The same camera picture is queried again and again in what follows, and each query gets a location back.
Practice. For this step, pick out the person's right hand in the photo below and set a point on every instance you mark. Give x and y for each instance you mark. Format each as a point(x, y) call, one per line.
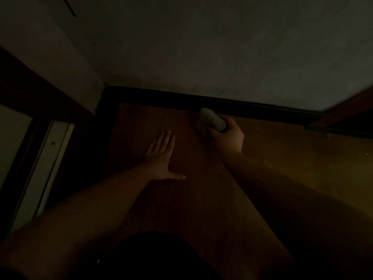
point(228, 138)

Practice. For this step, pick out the person's left hand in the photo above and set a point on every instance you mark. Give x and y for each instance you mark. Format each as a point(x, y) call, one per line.
point(160, 160)

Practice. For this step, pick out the grey cleaning cloth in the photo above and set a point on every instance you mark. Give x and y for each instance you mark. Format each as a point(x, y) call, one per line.
point(209, 120)

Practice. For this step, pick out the person's left forearm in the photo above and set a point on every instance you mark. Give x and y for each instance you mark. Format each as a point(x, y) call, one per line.
point(73, 221)

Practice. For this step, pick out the person's right forearm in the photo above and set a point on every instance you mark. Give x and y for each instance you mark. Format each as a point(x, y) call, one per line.
point(306, 207)

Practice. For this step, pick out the black shirt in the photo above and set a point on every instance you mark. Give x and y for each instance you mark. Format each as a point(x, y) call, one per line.
point(160, 259)

